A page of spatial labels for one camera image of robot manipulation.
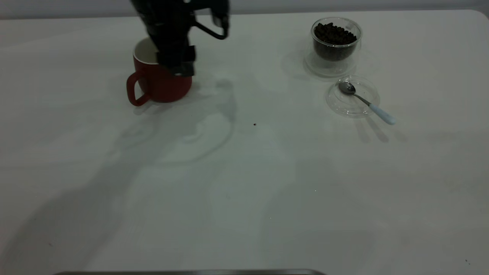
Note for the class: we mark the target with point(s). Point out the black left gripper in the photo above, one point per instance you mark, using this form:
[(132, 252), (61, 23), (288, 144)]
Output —
[(168, 17)]

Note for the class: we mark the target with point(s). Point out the red ceramic mug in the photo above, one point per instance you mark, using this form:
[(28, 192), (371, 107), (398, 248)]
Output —
[(160, 86)]

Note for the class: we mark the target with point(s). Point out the glass bowl of coffee beans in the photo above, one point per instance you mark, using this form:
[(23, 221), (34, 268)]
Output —
[(332, 65)]

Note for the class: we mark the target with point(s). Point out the dark coffee beans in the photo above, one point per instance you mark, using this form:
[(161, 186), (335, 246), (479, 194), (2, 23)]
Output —
[(334, 38)]

